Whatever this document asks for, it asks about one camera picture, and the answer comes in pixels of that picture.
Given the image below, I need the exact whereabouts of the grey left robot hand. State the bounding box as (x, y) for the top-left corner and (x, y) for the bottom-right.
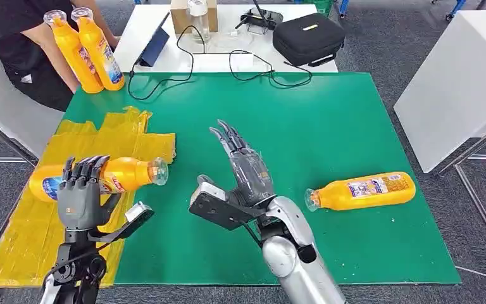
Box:
(56, 155), (123, 232)

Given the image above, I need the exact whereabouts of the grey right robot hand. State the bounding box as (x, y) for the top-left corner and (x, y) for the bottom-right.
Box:
(208, 119), (278, 209)

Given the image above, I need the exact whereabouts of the orange drink bottle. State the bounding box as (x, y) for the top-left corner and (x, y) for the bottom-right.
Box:
(28, 155), (170, 203)
(42, 9), (105, 95)
(70, 6), (126, 92)
(304, 170), (418, 212)

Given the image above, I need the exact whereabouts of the yellow plastic sheet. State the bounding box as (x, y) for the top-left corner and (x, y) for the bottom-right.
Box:
(0, 105), (177, 289)

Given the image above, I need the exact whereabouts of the green table mat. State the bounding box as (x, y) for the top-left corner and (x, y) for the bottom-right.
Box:
(64, 72), (462, 286)

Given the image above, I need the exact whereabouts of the black carry case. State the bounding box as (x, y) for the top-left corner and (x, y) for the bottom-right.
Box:
(271, 12), (347, 68)

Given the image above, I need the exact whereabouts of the black remote controller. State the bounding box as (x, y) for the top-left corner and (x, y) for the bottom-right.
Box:
(235, 0), (285, 33)

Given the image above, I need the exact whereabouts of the dark blue tablet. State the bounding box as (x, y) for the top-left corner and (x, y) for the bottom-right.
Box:
(137, 12), (171, 68)

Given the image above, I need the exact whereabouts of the clear plastic bottle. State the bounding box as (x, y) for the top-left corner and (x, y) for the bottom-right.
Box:
(187, 0), (211, 42)

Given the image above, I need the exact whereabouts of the cardboard box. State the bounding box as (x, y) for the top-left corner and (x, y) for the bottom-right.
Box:
(169, 0), (219, 35)

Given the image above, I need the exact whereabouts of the green crate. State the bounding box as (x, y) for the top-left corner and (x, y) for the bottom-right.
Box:
(303, 0), (335, 17)

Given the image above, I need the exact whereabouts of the person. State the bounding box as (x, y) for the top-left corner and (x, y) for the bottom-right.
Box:
(0, 0), (121, 113)

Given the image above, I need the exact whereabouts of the white side table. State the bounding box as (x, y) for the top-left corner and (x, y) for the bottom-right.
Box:
(393, 9), (486, 266)

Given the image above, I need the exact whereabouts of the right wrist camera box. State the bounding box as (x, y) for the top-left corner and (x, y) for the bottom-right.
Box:
(188, 180), (266, 232)

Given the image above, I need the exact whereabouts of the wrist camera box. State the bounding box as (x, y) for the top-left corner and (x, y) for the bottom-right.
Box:
(95, 201), (155, 244)
(188, 180), (266, 232)

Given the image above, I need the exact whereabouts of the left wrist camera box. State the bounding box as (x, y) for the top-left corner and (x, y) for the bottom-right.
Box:
(95, 201), (155, 244)

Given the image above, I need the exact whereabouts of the black looped cable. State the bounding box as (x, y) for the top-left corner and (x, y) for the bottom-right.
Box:
(228, 49), (314, 89)

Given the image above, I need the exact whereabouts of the blue metal frame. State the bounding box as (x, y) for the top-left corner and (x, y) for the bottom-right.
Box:
(338, 0), (468, 23)

